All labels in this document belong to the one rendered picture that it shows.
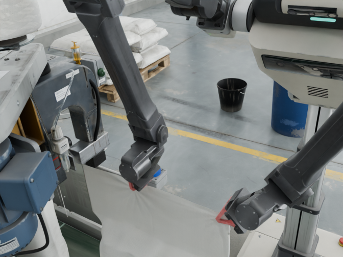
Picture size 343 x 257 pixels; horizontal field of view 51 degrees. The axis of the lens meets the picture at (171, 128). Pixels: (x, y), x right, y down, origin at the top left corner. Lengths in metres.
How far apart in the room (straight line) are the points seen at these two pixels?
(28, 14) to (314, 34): 0.69
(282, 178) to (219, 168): 2.07
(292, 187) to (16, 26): 0.61
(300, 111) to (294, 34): 2.11
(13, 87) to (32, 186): 0.22
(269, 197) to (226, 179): 1.95
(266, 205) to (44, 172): 0.45
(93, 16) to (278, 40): 0.55
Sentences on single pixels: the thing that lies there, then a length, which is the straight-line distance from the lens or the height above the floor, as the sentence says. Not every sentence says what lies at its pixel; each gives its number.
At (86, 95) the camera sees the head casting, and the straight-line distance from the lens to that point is 1.17.
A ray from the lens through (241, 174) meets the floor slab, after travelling 2.76.
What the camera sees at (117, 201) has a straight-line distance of 1.16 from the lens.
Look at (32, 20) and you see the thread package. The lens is 0.76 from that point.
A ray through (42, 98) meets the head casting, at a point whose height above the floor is 1.30.
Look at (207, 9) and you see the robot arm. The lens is 0.95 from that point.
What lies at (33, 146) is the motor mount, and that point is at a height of 1.31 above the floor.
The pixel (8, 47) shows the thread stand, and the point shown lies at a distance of 0.77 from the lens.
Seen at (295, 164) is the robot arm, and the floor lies 1.30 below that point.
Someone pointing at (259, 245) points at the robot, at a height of 0.26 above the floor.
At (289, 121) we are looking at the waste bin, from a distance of 3.17.
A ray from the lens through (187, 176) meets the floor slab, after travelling 2.73.
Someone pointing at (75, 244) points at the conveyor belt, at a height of 0.38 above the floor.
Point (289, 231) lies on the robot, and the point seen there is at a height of 0.54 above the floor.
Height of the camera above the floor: 1.71
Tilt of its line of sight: 31 degrees down
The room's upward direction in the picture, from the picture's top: 4 degrees counter-clockwise
